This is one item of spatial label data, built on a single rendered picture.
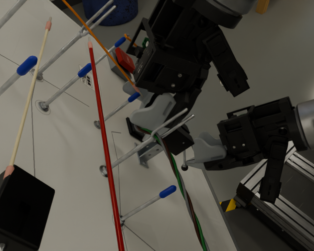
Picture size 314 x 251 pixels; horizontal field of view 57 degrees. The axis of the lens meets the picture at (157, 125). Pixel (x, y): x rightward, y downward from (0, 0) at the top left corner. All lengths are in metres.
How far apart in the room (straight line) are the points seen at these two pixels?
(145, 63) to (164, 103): 0.07
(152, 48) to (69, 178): 0.17
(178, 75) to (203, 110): 1.75
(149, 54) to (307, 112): 0.25
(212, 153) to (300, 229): 1.04
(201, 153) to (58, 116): 0.26
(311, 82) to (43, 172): 2.40
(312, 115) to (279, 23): 2.76
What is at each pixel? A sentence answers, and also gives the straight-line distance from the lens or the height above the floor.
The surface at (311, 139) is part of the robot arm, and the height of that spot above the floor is 1.19.
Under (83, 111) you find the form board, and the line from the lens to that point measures 0.45.
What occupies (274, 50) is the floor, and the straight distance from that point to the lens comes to 2.80.
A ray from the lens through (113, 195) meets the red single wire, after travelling 0.22.
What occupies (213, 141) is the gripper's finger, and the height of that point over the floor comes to 1.09.
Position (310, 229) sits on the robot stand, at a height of 0.23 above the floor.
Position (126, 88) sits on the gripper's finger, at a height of 1.24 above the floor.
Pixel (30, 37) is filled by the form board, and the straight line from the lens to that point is 0.49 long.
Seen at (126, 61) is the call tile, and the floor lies 1.12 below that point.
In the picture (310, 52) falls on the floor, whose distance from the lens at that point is 2.90.
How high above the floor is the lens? 1.52
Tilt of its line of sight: 50 degrees down
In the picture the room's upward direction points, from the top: straight up
